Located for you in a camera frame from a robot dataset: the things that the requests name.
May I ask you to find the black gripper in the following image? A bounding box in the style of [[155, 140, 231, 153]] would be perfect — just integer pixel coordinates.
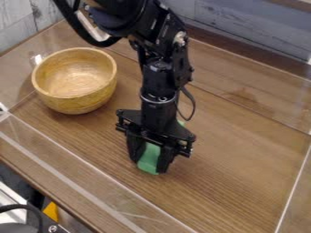
[[115, 94, 196, 173]]

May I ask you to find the brown wooden bowl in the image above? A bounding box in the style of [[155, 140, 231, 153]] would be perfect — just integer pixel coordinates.
[[32, 47, 116, 115]]

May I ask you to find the black cable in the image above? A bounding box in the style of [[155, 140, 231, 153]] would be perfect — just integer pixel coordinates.
[[0, 203, 45, 233]]

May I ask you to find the yellow object under table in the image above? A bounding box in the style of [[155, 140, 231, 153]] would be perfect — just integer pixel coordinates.
[[43, 201, 60, 222]]

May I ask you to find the black device with logo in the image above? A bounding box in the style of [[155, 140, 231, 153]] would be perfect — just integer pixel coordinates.
[[27, 211, 71, 233]]

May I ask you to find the clear acrylic corner bracket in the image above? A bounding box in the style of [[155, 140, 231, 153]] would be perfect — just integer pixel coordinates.
[[75, 10, 111, 42]]

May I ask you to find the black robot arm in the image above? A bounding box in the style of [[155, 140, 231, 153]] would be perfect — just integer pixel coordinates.
[[52, 0, 196, 174]]

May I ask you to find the green rectangular block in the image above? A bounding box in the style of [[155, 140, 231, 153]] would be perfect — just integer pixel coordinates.
[[137, 120, 190, 175]]

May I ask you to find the clear acrylic barrier wall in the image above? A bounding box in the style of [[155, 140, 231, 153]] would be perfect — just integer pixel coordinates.
[[0, 23, 311, 233]]

